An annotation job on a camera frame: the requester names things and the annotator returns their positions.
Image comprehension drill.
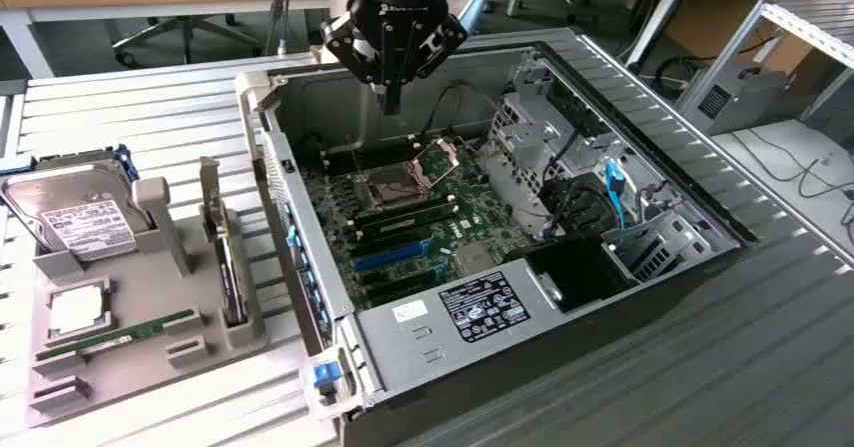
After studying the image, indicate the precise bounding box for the black office chair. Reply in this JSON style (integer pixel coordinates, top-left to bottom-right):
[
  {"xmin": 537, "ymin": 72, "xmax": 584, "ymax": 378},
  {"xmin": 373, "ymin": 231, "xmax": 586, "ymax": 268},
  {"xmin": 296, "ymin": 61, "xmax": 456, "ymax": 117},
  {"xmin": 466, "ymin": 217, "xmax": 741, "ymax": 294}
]
[{"xmin": 110, "ymin": 14, "xmax": 266, "ymax": 66}]

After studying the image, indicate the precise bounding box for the silver chipset heatsink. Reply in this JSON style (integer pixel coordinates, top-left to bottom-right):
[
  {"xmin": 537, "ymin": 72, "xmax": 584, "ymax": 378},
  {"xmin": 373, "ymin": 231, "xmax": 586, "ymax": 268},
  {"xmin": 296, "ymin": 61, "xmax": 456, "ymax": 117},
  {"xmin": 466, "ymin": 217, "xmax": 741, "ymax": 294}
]
[{"xmin": 450, "ymin": 245, "xmax": 501, "ymax": 277}]

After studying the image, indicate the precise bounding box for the perforated silver drive cage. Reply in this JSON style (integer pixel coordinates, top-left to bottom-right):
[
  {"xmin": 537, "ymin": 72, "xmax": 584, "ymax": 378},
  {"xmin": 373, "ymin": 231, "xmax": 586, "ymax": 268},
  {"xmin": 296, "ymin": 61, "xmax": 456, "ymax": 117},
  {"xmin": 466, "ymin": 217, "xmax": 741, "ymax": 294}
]
[{"xmin": 486, "ymin": 91, "xmax": 582, "ymax": 178}]

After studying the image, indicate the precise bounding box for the blue wire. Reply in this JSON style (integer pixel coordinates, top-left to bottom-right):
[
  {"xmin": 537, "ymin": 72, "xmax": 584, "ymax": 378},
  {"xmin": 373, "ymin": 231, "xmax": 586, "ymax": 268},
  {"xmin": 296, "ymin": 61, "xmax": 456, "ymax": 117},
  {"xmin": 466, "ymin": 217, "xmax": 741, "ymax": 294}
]
[{"xmin": 604, "ymin": 159, "xmax": 633, "ymax": 231}]

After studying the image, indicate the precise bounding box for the graphics card with black shroud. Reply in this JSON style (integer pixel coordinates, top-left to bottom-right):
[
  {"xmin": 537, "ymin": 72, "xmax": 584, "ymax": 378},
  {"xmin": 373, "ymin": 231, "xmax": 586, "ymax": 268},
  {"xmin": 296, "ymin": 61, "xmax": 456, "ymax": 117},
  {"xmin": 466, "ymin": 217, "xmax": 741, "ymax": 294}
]
[{"xmin": 198, "ymin": 156, "xmax": 260, "ymax": 329}]

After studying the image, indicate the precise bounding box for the grey computer box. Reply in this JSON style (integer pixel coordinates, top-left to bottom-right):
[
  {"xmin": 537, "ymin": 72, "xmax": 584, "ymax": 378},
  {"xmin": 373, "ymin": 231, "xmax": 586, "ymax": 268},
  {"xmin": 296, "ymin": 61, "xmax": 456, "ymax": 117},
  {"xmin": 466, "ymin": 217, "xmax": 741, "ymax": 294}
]
[{"xmin": 693, "ymin": 65, "xmax": 795, "ymax": 137}]

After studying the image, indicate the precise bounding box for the blue case latch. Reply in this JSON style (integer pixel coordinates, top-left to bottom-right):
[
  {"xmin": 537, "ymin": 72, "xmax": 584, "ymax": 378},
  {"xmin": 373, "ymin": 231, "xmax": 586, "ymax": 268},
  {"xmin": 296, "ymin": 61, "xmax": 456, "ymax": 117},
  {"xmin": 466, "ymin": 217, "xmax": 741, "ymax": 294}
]
[{"xmin": 312, "ymin": 361, "xmax": 340, "ymax": 393}]

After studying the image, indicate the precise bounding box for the green RAM stick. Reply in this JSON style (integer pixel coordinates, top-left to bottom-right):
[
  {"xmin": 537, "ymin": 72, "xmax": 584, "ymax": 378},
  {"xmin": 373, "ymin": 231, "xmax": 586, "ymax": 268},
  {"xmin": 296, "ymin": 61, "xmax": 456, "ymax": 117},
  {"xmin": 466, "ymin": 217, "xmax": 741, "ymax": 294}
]
[{"xmin": 33, "ymin": 306, "xmax": 202, "ymax": 363}]

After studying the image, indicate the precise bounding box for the silver hard disk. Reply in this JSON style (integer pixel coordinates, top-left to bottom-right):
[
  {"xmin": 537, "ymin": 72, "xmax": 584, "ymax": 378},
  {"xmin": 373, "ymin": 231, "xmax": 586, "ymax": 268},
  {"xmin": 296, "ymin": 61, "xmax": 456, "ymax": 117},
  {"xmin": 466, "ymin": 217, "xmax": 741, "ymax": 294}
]
[{"xmin": 0, "ymin": 163, "xmax": 153, "ymax": 262}]

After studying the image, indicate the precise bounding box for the blue expansion slot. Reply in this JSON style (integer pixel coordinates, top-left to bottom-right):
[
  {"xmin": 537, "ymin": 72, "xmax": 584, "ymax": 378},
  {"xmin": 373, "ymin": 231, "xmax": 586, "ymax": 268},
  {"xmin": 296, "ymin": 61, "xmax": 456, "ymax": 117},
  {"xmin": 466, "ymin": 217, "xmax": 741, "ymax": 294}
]
[{"xmin": 352, "ymin": 249, "xmax": 442, "ymax": 274}]

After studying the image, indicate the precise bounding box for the blue disk carrier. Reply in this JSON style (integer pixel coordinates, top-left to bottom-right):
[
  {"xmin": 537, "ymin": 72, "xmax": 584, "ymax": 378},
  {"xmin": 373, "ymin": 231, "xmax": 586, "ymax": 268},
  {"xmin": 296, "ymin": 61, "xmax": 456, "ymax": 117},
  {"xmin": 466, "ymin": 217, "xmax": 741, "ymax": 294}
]
[{"xmin": 0, "ymin": 142, "xmax": 145, "ymax": 181}]

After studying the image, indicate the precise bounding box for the silver CPU chip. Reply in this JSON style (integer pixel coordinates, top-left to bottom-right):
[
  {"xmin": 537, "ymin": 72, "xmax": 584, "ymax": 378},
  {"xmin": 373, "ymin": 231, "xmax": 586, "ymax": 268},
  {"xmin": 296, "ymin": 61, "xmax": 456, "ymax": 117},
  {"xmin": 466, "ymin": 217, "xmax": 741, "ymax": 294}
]
[{"xmin": 47, "ymin": 286, "xmax": 113, "ymax": 336}]

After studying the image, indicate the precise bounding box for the open PC case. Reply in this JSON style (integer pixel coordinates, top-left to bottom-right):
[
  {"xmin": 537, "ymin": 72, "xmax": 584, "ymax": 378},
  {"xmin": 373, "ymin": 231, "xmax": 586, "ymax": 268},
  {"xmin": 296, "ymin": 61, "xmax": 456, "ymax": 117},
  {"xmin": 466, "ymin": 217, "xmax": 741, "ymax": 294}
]
[{"xmin": 234, "ymin": 40, "xmax": 763, "ymax": 447}]

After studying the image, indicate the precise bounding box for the black cable bundle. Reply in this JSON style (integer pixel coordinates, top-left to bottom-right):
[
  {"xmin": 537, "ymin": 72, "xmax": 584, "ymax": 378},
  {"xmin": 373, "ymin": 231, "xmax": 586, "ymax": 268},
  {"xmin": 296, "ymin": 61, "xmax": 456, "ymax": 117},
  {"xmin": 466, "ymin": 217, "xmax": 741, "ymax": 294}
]
[{"xmin": 538, "ymin": 174, "xmax": 620, "ymax": 241}]

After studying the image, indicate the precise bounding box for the CPU socket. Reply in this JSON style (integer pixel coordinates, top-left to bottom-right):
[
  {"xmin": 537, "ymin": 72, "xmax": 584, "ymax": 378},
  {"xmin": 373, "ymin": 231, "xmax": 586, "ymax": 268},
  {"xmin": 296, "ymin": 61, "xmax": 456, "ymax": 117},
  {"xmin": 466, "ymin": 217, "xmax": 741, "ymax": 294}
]
[{"xmin": 357, "ymin": 164, "xmax": 429, "ymax": 213}]

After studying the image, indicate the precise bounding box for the socket locking lever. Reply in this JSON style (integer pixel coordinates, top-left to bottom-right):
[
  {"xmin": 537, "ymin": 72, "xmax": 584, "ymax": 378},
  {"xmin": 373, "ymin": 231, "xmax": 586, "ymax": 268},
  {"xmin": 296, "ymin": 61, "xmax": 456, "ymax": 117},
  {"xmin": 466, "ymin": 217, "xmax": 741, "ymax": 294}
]
[{"xmin": 345, "ymin": 134, "xmax": 368, "ymax": 178}]

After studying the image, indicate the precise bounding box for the installed RAM stick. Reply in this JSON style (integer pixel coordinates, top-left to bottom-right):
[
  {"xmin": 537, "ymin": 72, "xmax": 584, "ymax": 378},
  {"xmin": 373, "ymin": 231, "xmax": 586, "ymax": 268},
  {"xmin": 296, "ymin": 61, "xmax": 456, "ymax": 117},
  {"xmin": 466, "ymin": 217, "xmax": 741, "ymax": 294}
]
[{"xmin": 352, "ymin": 199, "xmax": 460, "ymax": 234}]

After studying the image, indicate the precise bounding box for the aluminium frame rack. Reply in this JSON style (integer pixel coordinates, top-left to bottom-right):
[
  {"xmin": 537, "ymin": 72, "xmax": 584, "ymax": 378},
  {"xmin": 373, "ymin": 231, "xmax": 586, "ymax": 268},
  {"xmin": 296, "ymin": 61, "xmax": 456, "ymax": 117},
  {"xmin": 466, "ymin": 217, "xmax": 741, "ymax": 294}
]
[{"xmin": 673, "ymin": 0, "xmax": 854, "ymax": 168}]

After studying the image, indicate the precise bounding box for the silver disk bay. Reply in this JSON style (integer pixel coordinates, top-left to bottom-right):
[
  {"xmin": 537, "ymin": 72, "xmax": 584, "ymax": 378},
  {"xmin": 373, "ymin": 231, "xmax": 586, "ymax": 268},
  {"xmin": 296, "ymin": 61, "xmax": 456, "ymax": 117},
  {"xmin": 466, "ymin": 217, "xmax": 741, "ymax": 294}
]
[{"xmin": 600, "ymin": 210, "xmax": 744, "ymax": 284}]

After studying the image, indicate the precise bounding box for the silver power supply unit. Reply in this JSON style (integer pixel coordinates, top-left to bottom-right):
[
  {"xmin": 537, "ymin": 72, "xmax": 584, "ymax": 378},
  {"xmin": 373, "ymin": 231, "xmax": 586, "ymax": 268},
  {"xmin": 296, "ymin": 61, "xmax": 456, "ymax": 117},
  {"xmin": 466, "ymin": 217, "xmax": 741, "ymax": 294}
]
[{"xmin": 352, "ymin": 258, "xmax": 566, "ymax": 401}]

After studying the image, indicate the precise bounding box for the black tripod pole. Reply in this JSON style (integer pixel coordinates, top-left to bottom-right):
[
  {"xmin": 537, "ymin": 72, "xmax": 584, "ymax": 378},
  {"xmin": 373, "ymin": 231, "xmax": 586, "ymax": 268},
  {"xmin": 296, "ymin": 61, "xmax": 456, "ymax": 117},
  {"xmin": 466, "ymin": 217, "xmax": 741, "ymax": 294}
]
[{"xmin": 626, "ymin": 0, "xmax": 709, "ymax": 76}]

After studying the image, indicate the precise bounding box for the green motherboard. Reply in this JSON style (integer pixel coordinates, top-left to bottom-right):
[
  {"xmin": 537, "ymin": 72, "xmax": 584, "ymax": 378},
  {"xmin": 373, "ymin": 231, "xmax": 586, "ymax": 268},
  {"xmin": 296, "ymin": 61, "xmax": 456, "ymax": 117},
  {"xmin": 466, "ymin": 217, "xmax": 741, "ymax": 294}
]
[{"xmin": 297, "ymin": 136, "xmax": 536, "ymax": 313}]

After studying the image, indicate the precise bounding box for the grey parts rack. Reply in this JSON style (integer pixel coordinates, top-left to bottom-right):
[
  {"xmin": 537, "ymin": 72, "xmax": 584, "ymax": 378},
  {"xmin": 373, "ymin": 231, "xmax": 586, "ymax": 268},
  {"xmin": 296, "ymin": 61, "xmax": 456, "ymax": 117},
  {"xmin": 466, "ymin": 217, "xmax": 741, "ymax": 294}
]
[{"xmin": 25, "ymin": 175, "xmax": 270, "ymax": 428}]

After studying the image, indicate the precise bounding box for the metal socket cover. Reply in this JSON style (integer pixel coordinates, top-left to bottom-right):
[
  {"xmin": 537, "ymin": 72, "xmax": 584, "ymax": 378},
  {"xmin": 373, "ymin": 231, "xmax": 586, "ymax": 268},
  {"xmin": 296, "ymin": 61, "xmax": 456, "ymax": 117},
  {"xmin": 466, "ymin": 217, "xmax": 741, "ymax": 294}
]
[{"xmin": 406, "ymin": 136, "xmax": 462, "ymax": 191}]

